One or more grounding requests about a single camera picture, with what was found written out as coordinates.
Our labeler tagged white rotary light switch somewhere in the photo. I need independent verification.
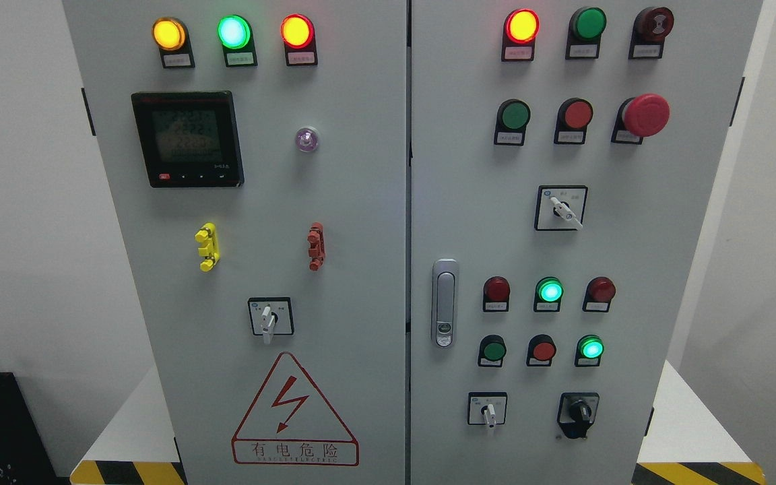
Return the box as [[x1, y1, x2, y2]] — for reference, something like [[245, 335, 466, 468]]
[[247, 297, 295, 345]]

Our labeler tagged yellow indicator light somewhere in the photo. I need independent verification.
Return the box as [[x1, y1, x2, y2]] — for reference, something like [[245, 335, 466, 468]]
[[153, 18, 195, 69]]

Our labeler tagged red terminal connector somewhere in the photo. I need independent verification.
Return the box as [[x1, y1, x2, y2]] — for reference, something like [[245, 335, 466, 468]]
[[306, 222, 326, 272]]

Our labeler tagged dark red indicator left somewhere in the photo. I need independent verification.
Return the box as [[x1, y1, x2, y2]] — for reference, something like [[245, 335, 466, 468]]
[[482, 276, 511, 313]]

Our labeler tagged dark red indicator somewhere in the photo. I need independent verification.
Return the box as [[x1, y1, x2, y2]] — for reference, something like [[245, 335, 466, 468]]
[[583, 276, 616, 313], [482, 276, 511, 313]]

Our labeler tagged clear round lamp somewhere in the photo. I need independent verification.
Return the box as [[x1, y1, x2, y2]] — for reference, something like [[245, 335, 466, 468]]
[[295, 126, 320, 153]]

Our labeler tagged green push button lower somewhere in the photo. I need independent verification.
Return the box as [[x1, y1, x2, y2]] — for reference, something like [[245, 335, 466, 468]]
[[478, 334, 507, 366]]

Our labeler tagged left grey cabinet door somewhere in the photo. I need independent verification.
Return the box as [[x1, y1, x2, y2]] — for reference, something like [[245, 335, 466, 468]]
[[63, 1, 407, 484]]

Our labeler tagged grey cabinet door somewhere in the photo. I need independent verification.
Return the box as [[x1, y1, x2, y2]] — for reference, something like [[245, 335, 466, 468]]
[[410, 1, 763, 484], [63, 1, 407, 484]]

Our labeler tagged lit green indicator middle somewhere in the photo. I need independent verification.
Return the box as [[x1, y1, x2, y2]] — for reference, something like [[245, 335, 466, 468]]
[[533, 276, 563, 313]]

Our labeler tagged white rotary selector upper right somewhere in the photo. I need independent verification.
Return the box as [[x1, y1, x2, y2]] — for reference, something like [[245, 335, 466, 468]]
[[535, 185, 589, 231]]

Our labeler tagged white rotary selector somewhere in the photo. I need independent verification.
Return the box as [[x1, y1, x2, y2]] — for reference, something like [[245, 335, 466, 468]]
[[466, 392, 508, 428], [535, 185, 589, 231]]

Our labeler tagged green push button second row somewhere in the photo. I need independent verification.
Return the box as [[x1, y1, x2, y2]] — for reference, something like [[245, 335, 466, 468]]
[[493, 98, 531, 146]]

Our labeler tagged yellow terminal connector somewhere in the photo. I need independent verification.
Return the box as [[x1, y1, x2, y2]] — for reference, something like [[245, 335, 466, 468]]
[[194, 223, 220, 272]]

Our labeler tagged red push button lower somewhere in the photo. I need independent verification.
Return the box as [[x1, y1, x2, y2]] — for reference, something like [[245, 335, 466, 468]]
[[526, 334, 557, 366]]

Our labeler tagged white rotary selector lower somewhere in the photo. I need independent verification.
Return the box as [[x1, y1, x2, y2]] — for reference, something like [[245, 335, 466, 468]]
[[466, 392, 508, 428]]

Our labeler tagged right grey cabinet door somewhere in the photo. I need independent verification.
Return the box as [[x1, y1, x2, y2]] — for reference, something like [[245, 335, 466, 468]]
[[410, 1, 763, 484]]

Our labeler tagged red electric hazard warning sticker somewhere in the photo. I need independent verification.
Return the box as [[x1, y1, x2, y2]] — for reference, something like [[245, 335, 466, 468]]
[[231, 351, 358, 467]]

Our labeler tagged dark red indicator right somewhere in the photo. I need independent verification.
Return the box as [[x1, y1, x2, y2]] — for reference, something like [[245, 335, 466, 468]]
[[583, 276, 616, 313]]

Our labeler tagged black digital power meter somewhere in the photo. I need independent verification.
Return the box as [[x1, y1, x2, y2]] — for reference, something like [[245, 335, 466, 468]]
[[131, 91, 245, 188]]

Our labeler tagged red push button second row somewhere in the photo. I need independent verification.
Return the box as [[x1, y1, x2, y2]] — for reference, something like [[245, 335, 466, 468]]
[[554, 98, 593, 145]]

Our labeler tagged lit green button lower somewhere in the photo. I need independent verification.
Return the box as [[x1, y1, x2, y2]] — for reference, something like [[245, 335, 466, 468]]
[[574, 334, 606, 368]]

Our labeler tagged red indicator light top left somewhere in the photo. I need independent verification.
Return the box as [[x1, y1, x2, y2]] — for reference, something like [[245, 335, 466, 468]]
[[280, 13, 318, 67]]

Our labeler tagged red indicator light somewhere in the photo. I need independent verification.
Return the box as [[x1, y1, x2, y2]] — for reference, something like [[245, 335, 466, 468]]
[[280, 13, 318, 67], [501, 8, 541, 62]]

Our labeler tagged red indicator light top right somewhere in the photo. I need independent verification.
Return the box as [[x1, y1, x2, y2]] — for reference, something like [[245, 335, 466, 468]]
[[501, 8, 541, 62]]

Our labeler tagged green indicator light top left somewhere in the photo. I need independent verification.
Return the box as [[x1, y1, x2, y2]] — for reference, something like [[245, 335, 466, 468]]
[[218, 14, 258, 67]]

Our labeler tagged red emergency stop mushroom button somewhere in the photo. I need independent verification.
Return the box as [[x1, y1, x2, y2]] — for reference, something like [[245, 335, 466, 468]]
[[612, 93, 671, 146]]

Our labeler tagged green button top right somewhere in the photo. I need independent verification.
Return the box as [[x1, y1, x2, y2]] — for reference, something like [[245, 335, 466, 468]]
[[564, 6, 607, 59]]

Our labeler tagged dark red buzzer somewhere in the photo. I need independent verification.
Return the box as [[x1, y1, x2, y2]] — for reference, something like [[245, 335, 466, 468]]
[[628, 7, 674, 59]]

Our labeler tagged white platform hazard striped edge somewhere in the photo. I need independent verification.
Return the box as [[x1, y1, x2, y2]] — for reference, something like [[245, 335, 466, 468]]
[[69, 364, 767, 484]]

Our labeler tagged silver door lock handle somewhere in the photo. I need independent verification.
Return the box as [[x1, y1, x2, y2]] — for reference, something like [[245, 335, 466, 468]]
[[430, 259, 459, 349]]

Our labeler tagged black rotary knob switch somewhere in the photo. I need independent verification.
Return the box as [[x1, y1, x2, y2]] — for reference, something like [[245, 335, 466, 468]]
[[556, 392, 600, 439]]

